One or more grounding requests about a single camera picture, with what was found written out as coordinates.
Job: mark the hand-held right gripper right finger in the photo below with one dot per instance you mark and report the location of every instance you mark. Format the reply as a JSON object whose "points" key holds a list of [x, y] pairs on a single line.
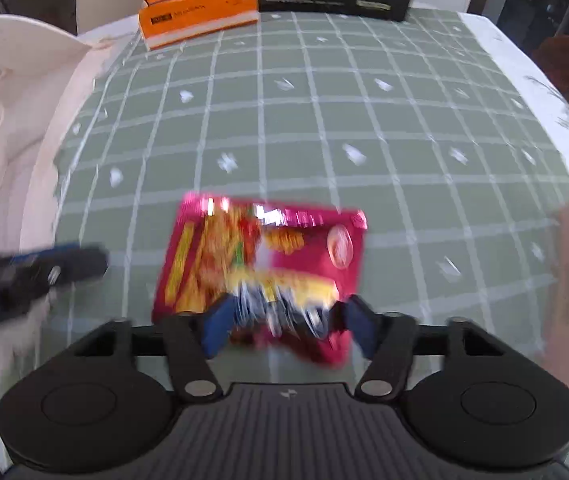
{"points": [[359, 326]]}

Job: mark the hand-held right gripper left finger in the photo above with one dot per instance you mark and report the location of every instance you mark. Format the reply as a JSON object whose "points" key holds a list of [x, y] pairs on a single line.
{"points": [[217, 326]]}

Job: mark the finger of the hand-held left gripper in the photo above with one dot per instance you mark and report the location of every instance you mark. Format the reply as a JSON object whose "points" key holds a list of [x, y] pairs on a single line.
{"points": [[74, 270], [39, 254]]}

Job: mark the pink snack packet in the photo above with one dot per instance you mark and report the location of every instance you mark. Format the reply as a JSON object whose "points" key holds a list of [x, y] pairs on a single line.
{"points": [[289, 245]]}

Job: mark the green checked tablecloth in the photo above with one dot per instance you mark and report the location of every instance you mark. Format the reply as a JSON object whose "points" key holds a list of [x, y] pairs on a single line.
{"points": [[314, 135]]}

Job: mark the orange tissue box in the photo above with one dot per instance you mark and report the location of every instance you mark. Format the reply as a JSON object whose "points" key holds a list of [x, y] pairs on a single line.
{"points": [[194, 10]]}

